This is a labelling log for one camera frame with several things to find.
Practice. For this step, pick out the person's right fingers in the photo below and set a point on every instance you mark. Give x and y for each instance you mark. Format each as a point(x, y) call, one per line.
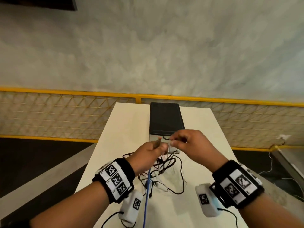
point(178, 138)

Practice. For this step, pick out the person's left hand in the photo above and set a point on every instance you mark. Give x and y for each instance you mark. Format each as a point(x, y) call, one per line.
point(142, 157)

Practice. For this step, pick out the black and grey electronic box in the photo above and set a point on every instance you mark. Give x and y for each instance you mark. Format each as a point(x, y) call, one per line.
point(166, 118)

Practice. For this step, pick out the person's left forearm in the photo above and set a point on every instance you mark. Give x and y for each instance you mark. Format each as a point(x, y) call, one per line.
point(71, 206)

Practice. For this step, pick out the black left wristband with markers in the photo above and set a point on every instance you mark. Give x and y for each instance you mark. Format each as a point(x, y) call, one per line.
point(115, 180)

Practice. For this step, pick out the dark wall-mounted panel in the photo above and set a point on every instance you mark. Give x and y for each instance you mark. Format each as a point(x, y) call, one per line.
point(38, 2)

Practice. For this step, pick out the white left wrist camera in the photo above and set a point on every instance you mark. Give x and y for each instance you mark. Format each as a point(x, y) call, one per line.
point(131, 206)

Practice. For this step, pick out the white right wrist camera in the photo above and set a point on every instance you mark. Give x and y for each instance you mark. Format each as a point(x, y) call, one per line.
point(206, 199)

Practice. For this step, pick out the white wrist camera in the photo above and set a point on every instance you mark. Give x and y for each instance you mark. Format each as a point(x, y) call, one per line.
point(131, 206)
point(206, 199)

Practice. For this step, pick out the white plug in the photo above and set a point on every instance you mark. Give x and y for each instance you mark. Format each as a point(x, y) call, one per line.
point(284, 137)

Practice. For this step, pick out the person's left fingers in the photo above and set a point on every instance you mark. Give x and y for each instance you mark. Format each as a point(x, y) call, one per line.
point(159, 147)

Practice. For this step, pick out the person's right hand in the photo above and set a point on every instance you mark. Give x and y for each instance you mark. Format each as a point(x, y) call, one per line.
point(197, 148)

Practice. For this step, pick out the black right wristband with markers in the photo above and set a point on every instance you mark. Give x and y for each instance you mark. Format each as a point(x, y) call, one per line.
point(237, 184)

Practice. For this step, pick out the black wristband with markers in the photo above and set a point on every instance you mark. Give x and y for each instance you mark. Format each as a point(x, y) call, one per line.
point(115, 180)
point(237, 184)

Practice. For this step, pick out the person's right forearm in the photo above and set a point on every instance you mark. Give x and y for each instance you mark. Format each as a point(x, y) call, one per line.
point(270, 211)

